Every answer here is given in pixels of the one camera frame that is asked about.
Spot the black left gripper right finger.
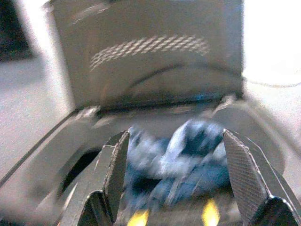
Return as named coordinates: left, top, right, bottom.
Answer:
left=222, top=128, right=301, bottom=226

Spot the blue checked garment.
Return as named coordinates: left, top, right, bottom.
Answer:
left=122, top=119, right=232, bottom=212

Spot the grey washing machine lid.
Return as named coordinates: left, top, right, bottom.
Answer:
left=48, top=0, right=245, bottom=111

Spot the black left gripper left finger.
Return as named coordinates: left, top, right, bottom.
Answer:
left=58, top=130, right=131, bottom=226

